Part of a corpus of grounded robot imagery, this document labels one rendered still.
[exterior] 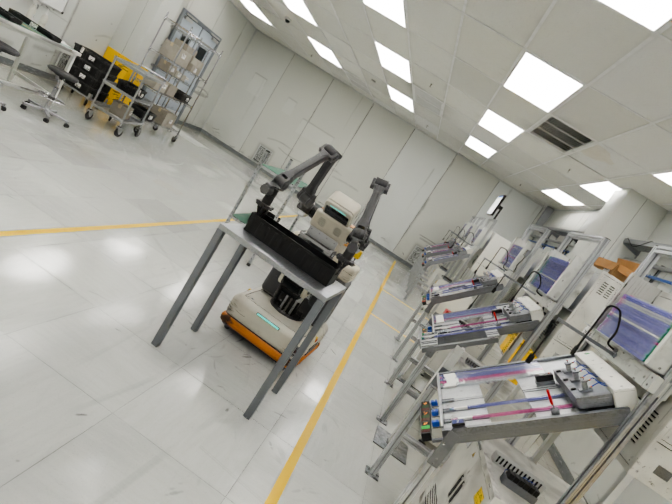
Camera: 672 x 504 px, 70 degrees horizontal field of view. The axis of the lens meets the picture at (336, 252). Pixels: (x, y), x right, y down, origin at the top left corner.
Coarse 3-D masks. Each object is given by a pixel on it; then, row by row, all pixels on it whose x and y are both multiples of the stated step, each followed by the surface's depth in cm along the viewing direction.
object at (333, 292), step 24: (216, 240) 257; (240, 240) 253; (288, 264) 259; (192, 288) 264; (216, 288) 303; (312, 288) 245; (336, 288) 271; (312, 312) 245; (312, 336) 289; (264, 384) 254
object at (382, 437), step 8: (456, 352) 307; (448, 360) 308; (456, 360) 307; (440, 368) 310; (448, 368) 308; (424, 392) 313; (416, 400) 318; (400, 424) 318; (376, 432) 325; (384, 432) 331; (376, 440) 315; (384, 440) 321; (384, 448) 311; (400, 448) 324; (400, 456) 314
